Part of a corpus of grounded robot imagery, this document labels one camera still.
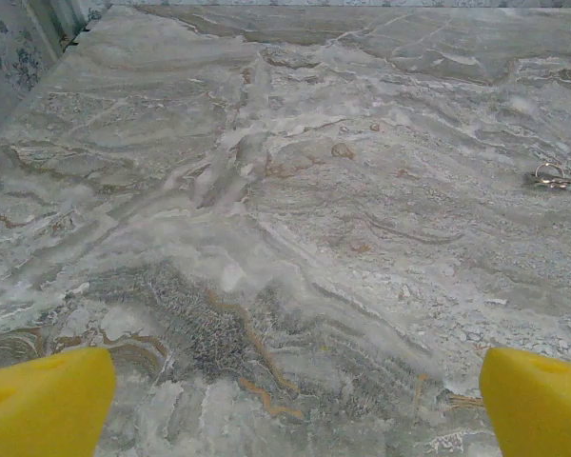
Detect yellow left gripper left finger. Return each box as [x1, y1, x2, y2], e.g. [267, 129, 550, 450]
[0, 347, 117, 457]

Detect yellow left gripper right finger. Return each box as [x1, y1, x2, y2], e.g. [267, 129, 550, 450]
[479, 347, 571, 457]

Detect aluminium frame post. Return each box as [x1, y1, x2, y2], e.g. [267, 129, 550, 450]
[27, 0, 92, 64]

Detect silver keys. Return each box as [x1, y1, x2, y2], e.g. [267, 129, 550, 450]
[522, 161, 571, 191]

